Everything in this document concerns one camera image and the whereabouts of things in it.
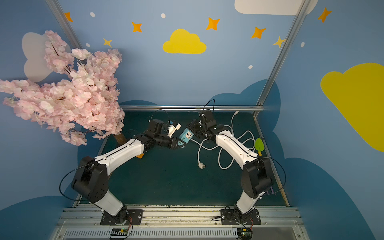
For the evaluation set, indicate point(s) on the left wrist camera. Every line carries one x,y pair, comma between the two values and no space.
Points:
173,127

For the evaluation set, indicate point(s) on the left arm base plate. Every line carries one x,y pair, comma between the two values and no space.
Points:
124,218

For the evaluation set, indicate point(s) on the left controller board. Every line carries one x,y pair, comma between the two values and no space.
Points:
119,234

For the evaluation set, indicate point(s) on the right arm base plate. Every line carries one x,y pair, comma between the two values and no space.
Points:
234,217

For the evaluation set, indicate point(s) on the pink cherry blossom tree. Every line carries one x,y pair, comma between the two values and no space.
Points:
85,102

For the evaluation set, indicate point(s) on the right controller board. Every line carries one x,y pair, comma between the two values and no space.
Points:
244,234

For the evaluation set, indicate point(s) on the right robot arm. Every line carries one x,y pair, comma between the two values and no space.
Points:
257,174

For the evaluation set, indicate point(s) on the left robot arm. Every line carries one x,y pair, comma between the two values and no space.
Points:
91,179

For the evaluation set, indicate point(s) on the aluminium front rail frame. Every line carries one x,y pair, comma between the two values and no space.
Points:
162,222

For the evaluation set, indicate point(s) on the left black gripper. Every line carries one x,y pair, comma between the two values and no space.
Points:
174,142

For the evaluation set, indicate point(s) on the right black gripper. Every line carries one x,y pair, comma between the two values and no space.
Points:
194,126

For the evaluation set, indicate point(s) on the controller board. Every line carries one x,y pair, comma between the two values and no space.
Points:
244,234
119,234

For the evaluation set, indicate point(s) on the teal power strip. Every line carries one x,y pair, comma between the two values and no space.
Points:
185,137

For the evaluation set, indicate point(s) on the green toy shovel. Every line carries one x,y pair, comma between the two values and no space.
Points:
259,146

